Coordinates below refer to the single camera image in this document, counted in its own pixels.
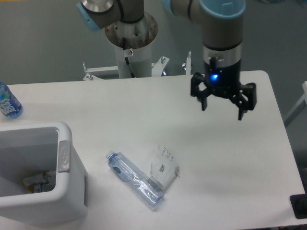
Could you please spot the blue labelled water bottle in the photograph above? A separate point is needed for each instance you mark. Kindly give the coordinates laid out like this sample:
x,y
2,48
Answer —
x,y
10,106

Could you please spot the white frame at right edge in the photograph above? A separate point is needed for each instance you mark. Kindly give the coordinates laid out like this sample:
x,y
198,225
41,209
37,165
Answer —
x,y
297,108

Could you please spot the white robot pedestal with brackets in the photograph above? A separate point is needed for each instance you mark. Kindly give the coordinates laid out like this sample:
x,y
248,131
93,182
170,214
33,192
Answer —
x,y
131,64

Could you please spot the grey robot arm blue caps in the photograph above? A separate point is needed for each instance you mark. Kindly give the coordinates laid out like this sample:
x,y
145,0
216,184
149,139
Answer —
x,y
130,29

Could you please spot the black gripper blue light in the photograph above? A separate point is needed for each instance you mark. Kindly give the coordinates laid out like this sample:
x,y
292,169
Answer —
x,y
224,82

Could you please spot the empty clear plastic bottle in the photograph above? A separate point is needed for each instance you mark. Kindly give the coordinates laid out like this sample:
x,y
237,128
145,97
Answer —
x,y
136,179

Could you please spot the trash inside the can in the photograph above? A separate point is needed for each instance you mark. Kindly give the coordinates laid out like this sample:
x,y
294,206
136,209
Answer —
x,y
42,182

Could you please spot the white push-lid trash can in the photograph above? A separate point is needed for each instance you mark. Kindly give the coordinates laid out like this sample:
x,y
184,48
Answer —
x,y
29,149

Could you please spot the black clamp at table edge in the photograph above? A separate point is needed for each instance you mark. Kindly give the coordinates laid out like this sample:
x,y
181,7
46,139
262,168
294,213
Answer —
x,y
299,205

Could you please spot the crumpled white plastic bag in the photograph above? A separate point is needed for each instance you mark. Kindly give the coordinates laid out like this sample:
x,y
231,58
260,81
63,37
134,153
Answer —
x,y
164,168

